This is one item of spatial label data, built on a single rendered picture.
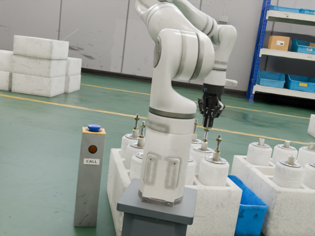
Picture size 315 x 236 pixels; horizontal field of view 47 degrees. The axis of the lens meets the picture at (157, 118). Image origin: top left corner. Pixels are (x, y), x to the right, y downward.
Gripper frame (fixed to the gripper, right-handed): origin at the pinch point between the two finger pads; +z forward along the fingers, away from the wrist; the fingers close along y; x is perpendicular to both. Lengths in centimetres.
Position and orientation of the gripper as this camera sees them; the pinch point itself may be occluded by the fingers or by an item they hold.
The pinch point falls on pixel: (207, 122)
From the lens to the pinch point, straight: 132.1
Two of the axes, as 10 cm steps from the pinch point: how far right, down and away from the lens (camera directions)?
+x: 8.5, 0.1, 5.3
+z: -1.3, 9.7, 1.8
